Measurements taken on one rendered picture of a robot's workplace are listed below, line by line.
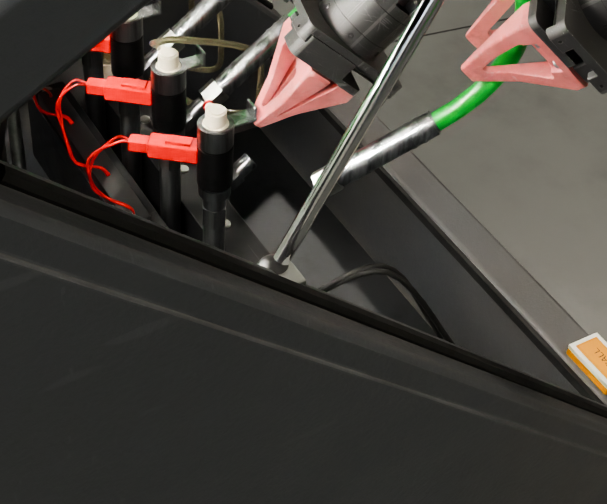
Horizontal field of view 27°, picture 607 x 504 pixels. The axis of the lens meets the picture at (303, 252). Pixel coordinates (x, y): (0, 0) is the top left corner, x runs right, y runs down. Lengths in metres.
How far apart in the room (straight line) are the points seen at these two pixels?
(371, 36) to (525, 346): 0.33
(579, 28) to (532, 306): 0.37
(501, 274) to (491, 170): 1.62
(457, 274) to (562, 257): 1.42
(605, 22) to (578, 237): 1.84
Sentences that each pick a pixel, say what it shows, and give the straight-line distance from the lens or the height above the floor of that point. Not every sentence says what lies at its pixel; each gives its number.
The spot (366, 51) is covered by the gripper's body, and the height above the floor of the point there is 1.20.
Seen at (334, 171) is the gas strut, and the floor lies 1.37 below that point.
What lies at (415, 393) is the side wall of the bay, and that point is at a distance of 0.63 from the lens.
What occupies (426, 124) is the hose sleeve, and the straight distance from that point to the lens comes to 0.86.
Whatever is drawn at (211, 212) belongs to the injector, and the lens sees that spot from 0.99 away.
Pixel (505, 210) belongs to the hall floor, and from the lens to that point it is 2.63.
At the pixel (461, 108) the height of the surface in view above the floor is 1.20.
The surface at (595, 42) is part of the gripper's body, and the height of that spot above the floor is 1.29.
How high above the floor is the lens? 1.71
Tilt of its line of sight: 44 degrees down
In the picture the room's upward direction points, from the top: 5 degrees clockwise
